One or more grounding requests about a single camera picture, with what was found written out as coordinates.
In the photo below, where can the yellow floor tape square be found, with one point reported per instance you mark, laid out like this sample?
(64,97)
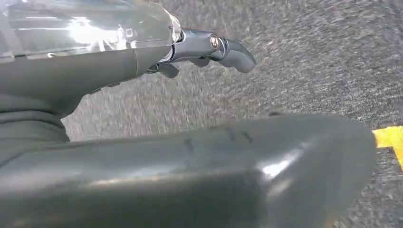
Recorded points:
(390,138)

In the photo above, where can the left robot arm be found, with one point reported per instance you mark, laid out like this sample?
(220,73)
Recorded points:
(28,132)

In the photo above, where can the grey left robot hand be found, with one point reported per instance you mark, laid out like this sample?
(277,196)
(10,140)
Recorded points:
(189,182)

